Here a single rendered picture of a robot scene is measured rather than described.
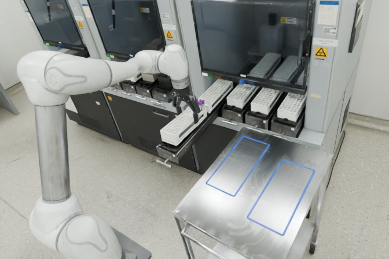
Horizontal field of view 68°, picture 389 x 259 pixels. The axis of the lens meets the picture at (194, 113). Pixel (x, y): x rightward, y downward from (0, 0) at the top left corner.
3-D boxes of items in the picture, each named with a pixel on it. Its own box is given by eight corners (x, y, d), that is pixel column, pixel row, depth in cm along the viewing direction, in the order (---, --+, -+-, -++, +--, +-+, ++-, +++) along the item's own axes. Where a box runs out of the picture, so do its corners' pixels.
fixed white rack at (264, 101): (271, 85, 181) (271, 77, 177) (286, 88, 176) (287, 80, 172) (250, 112, 163) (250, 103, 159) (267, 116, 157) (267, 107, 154)
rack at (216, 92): (220, 85, 190) (219, 77, 186) (234, 88, 185) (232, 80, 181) (195, 110, 172) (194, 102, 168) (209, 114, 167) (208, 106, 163)
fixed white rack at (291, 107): (295, 90, 173) (296, 81, 169) (312, 93, 168) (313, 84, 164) (276, 118, 155) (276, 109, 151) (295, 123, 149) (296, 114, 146)
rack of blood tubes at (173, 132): (193, 113, 170) (192, 104, 167) (207, 117, 165) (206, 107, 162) (161, 140, 150) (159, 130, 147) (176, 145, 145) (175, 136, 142)
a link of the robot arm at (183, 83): (181, 81, 137) (183, 92, 140) (191, 72, 142) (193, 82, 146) (166, 78, 141) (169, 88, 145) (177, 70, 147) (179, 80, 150)
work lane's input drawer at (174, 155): (221, 91, 197) (220, 80, 192) (239, 95, 190) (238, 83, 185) (153, 161, 152) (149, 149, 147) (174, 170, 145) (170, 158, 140)
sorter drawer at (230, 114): (267, 65, 215) (267, 54, 210) (285, 68, 208) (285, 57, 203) (218, 122, 171) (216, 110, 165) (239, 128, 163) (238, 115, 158)
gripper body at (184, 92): (170, 87, 145) (173, 102, 150) (183, 91, 141) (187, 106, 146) (179, 80, 150) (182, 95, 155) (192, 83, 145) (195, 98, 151)
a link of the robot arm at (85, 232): (102, 288, 102) (79, 258, 89) (69, 266, 111) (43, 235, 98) (131, 247, 113) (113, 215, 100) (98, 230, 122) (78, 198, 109)
